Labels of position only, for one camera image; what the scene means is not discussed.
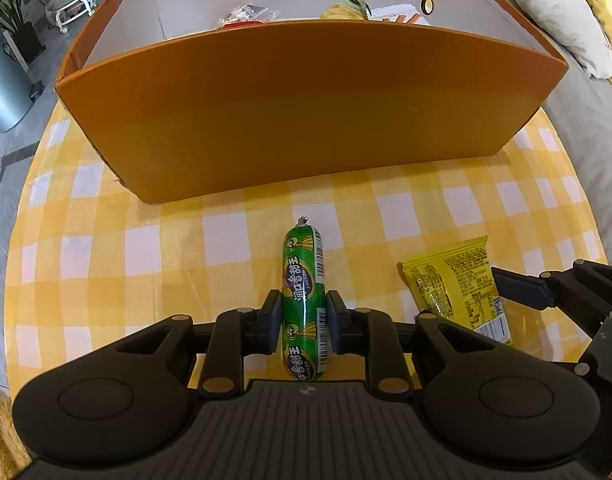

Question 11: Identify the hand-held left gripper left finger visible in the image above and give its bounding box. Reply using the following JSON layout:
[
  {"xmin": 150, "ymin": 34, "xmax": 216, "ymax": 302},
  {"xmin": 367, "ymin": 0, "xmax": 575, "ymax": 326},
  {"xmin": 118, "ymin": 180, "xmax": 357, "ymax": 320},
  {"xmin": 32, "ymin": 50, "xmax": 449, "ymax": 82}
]
[{"xmin": 102, "ymin": 289, "xmax": 285, "ymax": 397}]

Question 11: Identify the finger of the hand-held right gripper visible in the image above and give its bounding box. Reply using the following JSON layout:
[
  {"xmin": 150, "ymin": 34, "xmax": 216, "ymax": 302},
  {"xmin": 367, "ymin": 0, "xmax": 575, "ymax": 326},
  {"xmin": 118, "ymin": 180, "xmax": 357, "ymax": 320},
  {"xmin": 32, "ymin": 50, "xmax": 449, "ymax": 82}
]
[{"xmin": 490, "ymin": 258, "xmax": 612, "ymax": 336}]

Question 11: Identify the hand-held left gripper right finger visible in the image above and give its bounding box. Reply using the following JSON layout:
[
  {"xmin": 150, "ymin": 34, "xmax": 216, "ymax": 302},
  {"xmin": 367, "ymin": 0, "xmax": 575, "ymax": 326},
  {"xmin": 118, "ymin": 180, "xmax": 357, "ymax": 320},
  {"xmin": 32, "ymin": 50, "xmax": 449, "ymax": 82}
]
[{"xmin": 326, "ymin": 290, "xmax": 512, "ymax": 395}]

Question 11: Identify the green sausage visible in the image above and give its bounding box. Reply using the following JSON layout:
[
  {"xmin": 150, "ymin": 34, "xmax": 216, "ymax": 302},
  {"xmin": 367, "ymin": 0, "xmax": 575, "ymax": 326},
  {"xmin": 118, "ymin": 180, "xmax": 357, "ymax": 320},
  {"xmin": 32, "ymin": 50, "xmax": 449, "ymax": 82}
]
[{"xmin": 280, "ymin": 217, "xmax": 333, "ymax": 382}]

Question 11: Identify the yellow snack packet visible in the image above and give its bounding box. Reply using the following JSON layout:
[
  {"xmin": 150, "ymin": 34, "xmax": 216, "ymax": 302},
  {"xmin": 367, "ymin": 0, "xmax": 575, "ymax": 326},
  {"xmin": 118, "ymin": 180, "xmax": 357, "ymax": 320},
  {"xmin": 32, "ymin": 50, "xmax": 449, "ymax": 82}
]
[{"xmin": 398, "ymin": 236, "xmax": 513, "ymax": 346}]

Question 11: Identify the orange cardboard box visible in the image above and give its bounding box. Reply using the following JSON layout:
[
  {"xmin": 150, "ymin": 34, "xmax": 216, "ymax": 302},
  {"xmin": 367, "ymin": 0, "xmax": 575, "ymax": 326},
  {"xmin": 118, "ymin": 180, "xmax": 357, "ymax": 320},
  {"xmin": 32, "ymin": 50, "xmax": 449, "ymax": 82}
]
[{"xmin": 54, "ymin": 0, "xmax": 570, "ymax": 206}]

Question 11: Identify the clear packet of yellow chips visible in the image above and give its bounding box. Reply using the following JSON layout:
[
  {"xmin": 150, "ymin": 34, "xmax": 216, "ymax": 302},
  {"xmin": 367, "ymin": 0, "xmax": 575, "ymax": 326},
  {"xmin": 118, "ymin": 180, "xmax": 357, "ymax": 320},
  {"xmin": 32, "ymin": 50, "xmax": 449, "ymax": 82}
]
[{"xmin": 319, "ymin": 0, "xmax": 375, "ymax": 22}]

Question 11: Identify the yellow checked tablecloth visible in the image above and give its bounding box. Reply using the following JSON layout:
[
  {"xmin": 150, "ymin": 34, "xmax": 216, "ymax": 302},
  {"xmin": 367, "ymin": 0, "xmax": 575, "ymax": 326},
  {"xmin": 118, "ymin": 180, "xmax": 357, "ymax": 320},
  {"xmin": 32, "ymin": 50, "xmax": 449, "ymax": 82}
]
[{"xmin": 3, "ymin": 102, "xmax": 612, "ymax": 397}]

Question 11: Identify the beige sofa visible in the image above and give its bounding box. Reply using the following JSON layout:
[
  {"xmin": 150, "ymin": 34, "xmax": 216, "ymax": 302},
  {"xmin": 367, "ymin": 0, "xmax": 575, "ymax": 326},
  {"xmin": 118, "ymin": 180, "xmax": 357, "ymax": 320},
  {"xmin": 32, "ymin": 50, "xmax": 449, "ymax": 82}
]
[{"xmin": 456, "ymin": 0, "xmax": 612, "ymax": 263}]

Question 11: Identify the grey pillow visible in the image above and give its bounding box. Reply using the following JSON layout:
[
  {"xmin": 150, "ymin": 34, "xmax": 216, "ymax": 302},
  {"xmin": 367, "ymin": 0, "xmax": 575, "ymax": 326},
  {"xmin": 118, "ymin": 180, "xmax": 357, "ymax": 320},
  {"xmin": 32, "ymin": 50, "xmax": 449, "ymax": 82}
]
[{"xmin": 473, "ymin": 0, "xmax": 612, "ymax": 80}]

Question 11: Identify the yellow pillow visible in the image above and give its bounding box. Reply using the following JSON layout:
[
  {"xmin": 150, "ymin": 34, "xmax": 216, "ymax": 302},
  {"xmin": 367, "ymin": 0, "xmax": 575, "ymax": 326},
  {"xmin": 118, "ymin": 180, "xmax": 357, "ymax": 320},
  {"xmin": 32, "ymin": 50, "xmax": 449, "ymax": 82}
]
[{"xmin": 571, "ymin": 0, "xmax": 612, "ymax": 97}]

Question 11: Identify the orange fuzzy cushion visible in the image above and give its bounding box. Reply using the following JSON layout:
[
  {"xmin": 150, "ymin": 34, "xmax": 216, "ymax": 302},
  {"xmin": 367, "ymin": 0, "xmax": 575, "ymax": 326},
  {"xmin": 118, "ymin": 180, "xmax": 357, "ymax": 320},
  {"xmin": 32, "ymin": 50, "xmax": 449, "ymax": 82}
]
[{"xmin": 0, "ymin": 384, "xmax": 33, "ymax": 475}]

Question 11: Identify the white snack packet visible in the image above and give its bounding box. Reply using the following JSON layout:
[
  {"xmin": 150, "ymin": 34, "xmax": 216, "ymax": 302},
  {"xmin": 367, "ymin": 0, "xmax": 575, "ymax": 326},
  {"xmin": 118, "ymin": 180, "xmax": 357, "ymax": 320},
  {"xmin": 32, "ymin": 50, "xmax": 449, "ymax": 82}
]
[{"xmin": 365, "ymin": 3, "xmax": 433, "ymax": 26}]

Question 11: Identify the clear wrapped snack packet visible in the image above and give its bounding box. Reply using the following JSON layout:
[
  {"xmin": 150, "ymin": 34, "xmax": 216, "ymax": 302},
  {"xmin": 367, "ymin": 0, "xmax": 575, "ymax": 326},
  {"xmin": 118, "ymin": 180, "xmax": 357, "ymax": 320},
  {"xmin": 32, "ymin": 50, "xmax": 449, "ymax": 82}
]
[{"xmin": 218, "ymin": 3, "xmax": 279, "ymax": 29}]

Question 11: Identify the grey trash bin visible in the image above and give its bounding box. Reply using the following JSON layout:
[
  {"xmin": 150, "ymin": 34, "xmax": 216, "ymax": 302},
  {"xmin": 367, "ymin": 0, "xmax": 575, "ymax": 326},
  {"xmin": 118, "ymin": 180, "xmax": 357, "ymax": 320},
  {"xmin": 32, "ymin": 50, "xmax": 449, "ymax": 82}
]
[{"xmin": 0, "ymin": 27, "xmax": 38, "ymax": 134}]

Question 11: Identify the white rolling stool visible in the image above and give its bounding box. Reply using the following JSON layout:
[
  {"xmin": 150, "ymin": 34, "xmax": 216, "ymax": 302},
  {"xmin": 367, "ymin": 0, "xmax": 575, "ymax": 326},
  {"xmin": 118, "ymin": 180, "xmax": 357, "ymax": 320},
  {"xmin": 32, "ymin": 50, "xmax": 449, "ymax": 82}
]
[{"xmin": 45, "ymin": 0, "xmax": 96, "ymax": 36}]

